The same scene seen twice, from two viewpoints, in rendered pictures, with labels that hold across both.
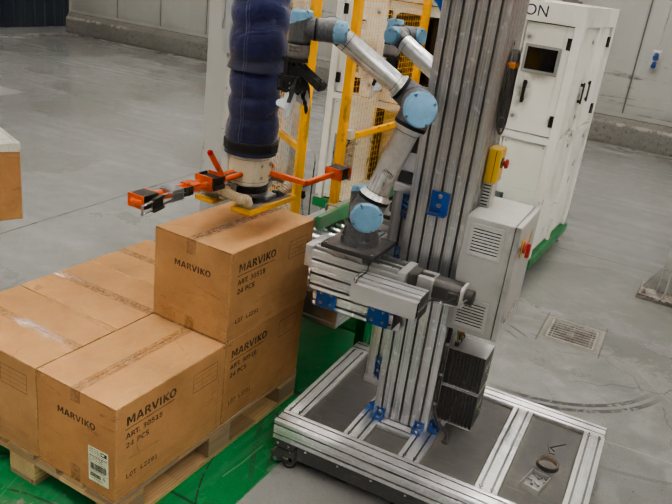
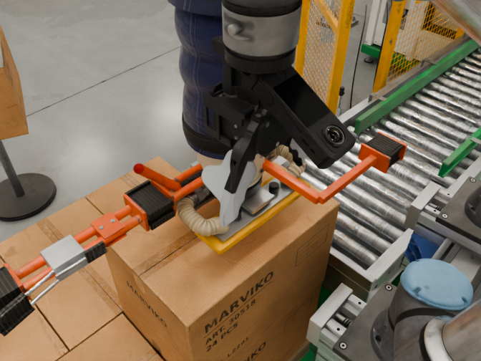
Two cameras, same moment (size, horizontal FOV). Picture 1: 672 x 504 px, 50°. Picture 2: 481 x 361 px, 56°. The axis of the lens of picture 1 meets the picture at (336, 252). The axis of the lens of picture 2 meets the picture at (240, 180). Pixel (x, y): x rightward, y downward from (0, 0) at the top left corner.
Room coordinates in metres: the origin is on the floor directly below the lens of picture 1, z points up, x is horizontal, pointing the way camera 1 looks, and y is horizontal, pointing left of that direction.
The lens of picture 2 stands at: (2.05, 0.10, 1.92)
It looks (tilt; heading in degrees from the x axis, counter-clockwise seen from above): 42 degrees down; 18
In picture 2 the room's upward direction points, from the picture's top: straight up
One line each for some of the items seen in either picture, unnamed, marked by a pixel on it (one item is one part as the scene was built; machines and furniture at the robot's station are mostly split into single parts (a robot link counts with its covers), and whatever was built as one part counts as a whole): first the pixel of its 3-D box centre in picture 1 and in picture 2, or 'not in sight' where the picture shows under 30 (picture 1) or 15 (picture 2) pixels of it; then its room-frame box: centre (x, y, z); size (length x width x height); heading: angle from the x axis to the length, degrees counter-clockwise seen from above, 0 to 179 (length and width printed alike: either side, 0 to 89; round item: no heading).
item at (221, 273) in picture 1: (236, 264); (225, 259); (2.90, 0.43, 0.74); 0.60 x 0.40 x 0.40; 152
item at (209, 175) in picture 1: (210, 180); (149, 204); (2.68, 0.53, 1.18); 0.10 x 0.08 x 0.06; 62
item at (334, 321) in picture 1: (278, 292); (294, 248); (3.24, 0.26, 0.48); 0.70 x 0.03 x 0.15; 63
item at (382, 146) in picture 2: (338, 172); (382, 152); (3.05, 0.04, 1.18); 0.09 x 0.08 x 0.05; 62
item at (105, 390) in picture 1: (134, 345); (117, 323); (2.77, 0.84, 0.34); 1.20 x 1.00 x 0.40; 153
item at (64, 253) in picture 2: (171, 193); (64, 257); (2.49, 0.63, 1.17); 0.07 x 0.07 x 0.04; 62
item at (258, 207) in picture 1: (265, 199); (255, 204); (2.86, 0.32, 1.08); 0.34 x 0.10 x 0.05; 152
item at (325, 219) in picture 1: (373, 194); (429, 68); (4.72, -0.20, 0.60); 1.60 x 0.10 x 0.09; 153
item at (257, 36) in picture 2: (298, 51); (258, 26); (2.46, 0.21, 1.74); 0.08 x 0.08 x 0.05
